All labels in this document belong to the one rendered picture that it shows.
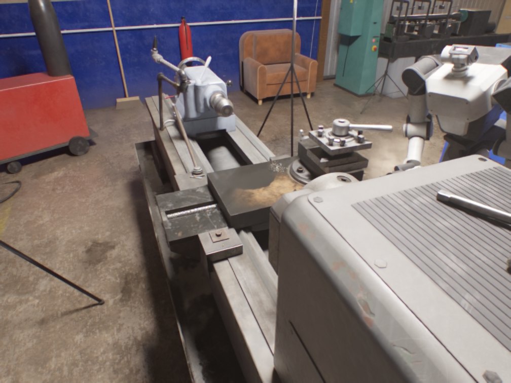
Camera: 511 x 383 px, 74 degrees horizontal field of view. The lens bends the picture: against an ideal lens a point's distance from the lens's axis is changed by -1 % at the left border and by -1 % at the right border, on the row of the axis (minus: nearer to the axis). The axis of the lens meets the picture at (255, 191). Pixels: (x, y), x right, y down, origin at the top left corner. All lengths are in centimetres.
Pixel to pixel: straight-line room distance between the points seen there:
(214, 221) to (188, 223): 9
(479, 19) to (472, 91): 517
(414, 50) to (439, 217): 529
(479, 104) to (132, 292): 203
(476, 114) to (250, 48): 412
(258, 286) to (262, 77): 407
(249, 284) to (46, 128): 317
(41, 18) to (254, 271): 326
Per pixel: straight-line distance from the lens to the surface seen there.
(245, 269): 114
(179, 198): 141
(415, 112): 185
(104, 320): 221
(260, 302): 105
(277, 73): 503
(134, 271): 242
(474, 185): 70
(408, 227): 54
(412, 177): 68
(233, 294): 108
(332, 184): 85
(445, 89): 164
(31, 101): 386
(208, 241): 119
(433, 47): 607
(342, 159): 126
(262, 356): 96
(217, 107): 166
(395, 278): 46
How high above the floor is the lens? 165
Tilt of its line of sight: 33 degrees down
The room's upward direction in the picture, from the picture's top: straight up
